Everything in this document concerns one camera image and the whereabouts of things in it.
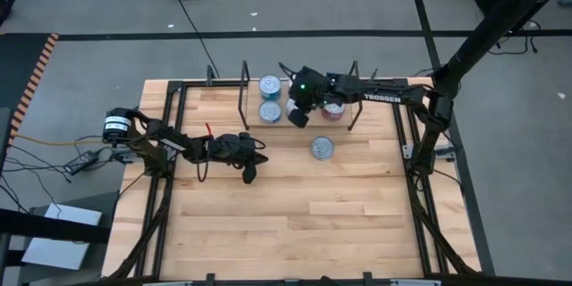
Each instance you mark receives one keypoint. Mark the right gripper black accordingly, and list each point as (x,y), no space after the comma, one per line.
(310,89)

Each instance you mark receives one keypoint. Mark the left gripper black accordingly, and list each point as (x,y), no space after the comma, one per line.
(232,148)

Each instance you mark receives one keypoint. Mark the red can with barcode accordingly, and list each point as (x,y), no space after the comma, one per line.
(333,112)

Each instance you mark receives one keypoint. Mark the yellowfin tuna can blue yellow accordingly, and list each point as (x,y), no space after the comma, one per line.
(322,148)

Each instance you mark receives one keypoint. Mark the teal label seafood can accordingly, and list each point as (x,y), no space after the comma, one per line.
(270,87)

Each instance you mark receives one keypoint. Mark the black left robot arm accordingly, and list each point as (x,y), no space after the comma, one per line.
(170,143)

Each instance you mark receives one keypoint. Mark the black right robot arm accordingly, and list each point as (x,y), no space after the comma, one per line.
(393,96)

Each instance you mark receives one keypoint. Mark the black power brick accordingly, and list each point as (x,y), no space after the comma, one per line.
(81,162)

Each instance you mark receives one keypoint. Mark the white flat box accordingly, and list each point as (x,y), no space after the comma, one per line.
(62,243)

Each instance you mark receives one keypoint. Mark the black desk bar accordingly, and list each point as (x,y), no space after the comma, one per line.
(44,227)

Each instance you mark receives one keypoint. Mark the black mat orange striped edge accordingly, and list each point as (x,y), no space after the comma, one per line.
(22,67)

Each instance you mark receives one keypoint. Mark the wooden shelf with black frame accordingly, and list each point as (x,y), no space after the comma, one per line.
(252,107)

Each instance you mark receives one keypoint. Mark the black aluminium rig frame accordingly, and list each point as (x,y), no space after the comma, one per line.
(196,84)

